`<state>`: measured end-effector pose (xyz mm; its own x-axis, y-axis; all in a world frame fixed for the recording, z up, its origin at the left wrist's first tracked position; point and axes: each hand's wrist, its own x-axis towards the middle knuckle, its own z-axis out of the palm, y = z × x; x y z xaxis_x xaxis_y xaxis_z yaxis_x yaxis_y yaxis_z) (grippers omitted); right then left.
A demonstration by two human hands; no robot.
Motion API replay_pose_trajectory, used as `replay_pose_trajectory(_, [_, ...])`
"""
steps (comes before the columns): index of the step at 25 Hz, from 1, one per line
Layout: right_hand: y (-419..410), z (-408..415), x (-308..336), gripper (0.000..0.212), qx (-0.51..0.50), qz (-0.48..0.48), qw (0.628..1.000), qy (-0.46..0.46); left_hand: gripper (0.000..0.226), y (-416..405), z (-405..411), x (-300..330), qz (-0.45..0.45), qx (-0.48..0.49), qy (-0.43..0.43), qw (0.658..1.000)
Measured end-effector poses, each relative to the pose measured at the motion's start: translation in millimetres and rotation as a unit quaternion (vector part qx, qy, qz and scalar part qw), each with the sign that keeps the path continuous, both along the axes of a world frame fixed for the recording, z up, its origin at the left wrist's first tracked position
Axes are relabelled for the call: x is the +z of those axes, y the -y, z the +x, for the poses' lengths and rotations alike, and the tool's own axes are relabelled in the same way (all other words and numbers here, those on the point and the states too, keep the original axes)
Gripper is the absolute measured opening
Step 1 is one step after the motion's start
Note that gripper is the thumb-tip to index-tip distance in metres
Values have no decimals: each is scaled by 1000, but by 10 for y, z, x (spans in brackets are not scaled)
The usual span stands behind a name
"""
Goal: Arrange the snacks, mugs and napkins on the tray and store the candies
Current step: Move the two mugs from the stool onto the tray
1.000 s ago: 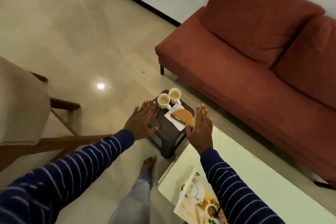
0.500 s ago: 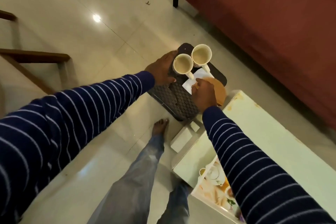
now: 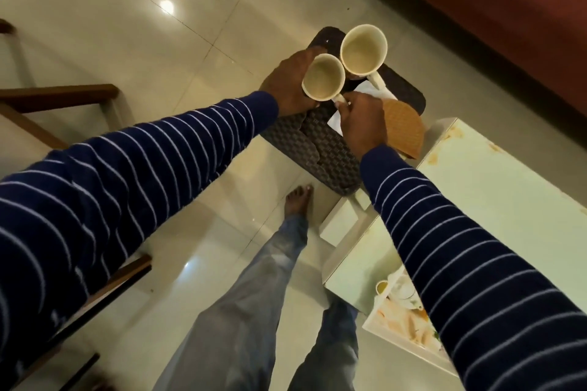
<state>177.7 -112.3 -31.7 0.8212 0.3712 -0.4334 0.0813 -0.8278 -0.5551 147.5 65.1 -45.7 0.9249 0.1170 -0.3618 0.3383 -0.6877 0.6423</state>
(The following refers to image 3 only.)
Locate person's left hand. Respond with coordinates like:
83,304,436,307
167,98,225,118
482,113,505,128
259,46,329,117

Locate person's right hand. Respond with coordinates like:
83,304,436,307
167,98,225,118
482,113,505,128
334,92,388,160

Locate white paper napkins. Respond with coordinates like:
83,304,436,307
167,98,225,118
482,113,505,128
328,79,399,137

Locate white floral mug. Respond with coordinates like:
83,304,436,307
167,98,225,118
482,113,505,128
301,53,347,105
339,24,389,90

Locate wooden napkin holder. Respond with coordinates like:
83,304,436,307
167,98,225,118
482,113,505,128
380,97,427,160

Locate white floral tray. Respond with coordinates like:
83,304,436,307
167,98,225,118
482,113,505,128
362,265,459,378

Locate person's right forearm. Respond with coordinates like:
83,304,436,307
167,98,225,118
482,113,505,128
360,144,587,391

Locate person's left forearm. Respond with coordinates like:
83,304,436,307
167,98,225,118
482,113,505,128
0,90,279,378

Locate person's left leg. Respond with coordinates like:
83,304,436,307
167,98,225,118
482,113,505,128
153,184,315,391

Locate person's leg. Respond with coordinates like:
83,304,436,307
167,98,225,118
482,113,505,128
286,299,360,391
153,184,315,391

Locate person's right leg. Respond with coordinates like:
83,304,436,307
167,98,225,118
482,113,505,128
286,299,360,391

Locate black woven stool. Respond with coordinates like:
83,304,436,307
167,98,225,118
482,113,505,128
259,26,427,197

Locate red sofa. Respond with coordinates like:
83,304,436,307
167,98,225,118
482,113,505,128
298,0,587,119

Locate dark wooden chair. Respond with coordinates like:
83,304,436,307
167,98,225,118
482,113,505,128
13,253,153,391

